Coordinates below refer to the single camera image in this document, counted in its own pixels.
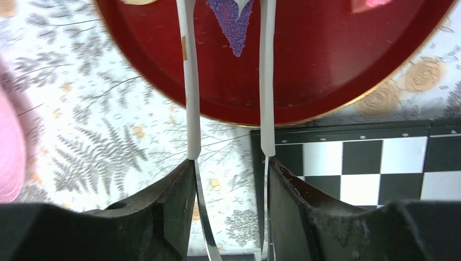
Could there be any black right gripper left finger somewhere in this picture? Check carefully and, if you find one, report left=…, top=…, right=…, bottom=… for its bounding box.
left=1, top=160, right=196, bottom=260

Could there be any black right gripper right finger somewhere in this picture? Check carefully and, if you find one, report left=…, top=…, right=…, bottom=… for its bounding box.
left=268, top=158, right=460, bottom=260

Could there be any pink three-tier cake stand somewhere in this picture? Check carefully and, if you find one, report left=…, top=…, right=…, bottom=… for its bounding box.
left=1, top=57, right=48, bottom=203

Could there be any pink purple cake slice toy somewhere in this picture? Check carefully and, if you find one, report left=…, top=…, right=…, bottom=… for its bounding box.
left=206, top=0, right=254, bottom=57

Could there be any black white checkerboard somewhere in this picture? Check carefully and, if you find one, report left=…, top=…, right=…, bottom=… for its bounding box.
left=275, top=119, right=460, bottom=209

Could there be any floral patterned tablecloth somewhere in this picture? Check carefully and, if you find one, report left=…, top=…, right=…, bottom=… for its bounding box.
left=1, top=1, right=460, bottom=260

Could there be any dark red round tray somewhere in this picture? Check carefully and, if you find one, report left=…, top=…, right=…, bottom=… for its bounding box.
left=95, top=1, right=456, bottom=126

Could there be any yellow round cake toy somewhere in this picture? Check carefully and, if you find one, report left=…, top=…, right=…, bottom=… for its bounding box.
left=121, top=0, right=157, bottom=5

